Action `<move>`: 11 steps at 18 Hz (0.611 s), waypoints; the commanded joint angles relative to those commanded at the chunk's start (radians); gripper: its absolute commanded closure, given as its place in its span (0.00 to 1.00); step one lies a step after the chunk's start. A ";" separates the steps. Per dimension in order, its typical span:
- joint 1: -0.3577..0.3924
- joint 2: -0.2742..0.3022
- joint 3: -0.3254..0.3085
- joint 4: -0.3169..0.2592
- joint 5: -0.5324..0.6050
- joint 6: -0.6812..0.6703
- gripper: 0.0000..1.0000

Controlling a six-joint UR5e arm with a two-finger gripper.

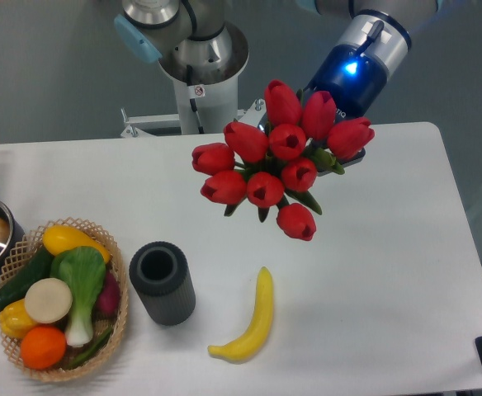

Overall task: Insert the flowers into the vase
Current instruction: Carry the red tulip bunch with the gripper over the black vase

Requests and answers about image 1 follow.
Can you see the green bok choy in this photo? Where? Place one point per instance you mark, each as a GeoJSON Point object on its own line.
{"type": "Point", "coordinates": [83, 270]}

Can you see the yellow banana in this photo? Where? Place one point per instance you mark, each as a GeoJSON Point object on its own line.
{"type": "Point", "coordinates": [248, 344]}

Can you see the woven wicker basket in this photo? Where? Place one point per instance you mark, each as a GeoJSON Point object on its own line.
{"type": "Point", "coordinates": [111, 325]}

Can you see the red tulip bouquet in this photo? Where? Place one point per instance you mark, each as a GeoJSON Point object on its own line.
{"type": "Point", "coordinates": [277, 166]}

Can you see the dark green cucumber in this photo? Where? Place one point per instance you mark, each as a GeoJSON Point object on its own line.
{"type": "Point", "coordinates": [37, 268]}

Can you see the purple sweet potato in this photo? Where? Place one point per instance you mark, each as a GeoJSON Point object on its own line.
{"type": "Point", "coordinates": [109, 299]}

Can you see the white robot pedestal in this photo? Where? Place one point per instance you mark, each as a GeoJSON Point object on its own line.
{"type": "Point", "coordinates": [201, 109]}

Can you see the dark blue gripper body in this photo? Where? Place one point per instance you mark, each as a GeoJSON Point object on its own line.
{"type": "Point", "coordinates": [324, 124]}

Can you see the orange fruit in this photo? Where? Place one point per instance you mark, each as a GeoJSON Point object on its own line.
{"type": "Point", "coordinates": [42, 347]}

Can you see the dark grey ribbed vase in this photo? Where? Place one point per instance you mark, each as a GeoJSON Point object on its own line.
{"type": "Point", "coordinates": [161, 277]}

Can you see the white round radish slice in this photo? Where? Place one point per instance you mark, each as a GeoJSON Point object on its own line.
{"type": "Point", "coordinates": [48, 300]}

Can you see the yellow bell pepper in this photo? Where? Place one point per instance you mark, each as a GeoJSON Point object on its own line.
{"type": "Point", "coordinates": [15, 322]}

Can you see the yellow squash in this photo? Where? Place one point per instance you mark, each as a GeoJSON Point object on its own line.
{"type": "Point", "coordinates": [61, 238]}

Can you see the green bean pod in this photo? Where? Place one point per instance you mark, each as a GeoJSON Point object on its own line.
{"type": "Point", "coordinates": [91, 351]}

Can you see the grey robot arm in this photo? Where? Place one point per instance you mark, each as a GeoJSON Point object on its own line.
{"type": "Point", "coordinates": [204, 55]}

